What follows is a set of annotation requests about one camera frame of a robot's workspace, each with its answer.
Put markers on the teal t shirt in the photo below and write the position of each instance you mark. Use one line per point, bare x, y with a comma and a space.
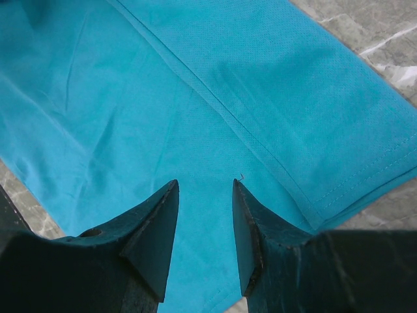
104, 102

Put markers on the black base crossbar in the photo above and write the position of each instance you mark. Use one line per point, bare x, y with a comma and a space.
10, 217

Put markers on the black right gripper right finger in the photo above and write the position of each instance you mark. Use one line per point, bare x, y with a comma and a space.
284, 269

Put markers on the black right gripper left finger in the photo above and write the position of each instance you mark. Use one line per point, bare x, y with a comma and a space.
119, 266

